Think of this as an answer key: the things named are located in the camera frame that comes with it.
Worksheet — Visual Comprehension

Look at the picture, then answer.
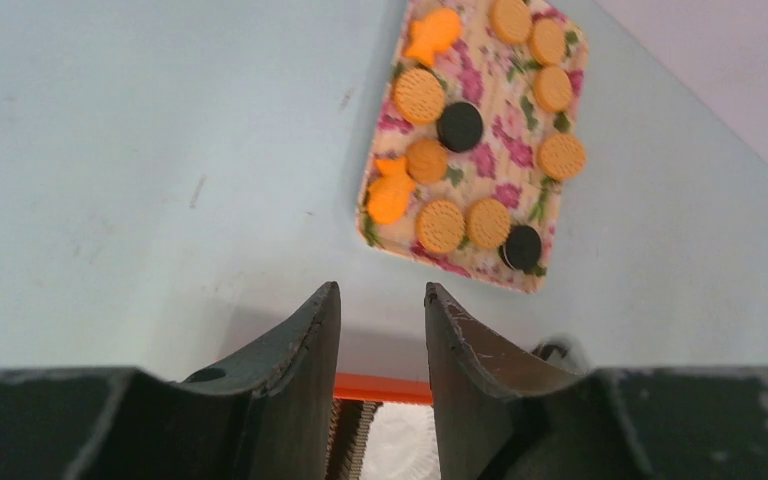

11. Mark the floral tray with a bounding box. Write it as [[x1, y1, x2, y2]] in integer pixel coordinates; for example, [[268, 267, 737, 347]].
[[356, 1, 578, 294]]

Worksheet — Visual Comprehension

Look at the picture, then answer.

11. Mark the black cookie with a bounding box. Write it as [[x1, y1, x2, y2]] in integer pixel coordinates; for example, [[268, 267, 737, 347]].
[[498, 225, 543, 272], [436, 101, 484, 153]]

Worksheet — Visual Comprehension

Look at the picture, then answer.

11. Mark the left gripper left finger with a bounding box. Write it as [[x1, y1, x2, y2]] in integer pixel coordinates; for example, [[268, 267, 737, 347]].
[[0, 282, 341, 479]]

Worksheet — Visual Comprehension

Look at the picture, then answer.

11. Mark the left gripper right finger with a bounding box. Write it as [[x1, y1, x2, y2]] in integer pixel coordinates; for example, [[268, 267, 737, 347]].
[[424, 283, 768, 479]]

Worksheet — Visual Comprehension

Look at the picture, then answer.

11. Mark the orange tin box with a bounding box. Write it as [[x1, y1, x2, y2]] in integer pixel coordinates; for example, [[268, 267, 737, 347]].
[[334, 373, 433, 406]]

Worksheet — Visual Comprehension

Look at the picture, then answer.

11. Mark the orange fish cookie top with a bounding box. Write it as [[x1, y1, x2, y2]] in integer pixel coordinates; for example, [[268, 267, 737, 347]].
[[404, 7, 462, 68]]

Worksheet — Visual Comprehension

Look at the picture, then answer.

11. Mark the round orange cookie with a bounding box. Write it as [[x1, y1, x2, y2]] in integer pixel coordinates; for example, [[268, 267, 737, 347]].
[[466, 197, 511, 249], [416, 199, 466, 254], [392, 67, 445, 125], [489, 0, 532, 45], [533, 66, 573, 113], [529, 18, 566, 65], [405, 138, 448, 185], [537, 133, 587, 181]]

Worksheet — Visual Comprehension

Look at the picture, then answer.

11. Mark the white paper cup back-middle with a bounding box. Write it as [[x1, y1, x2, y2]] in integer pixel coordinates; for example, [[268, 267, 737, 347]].
[[360, 403, 441, 480]]

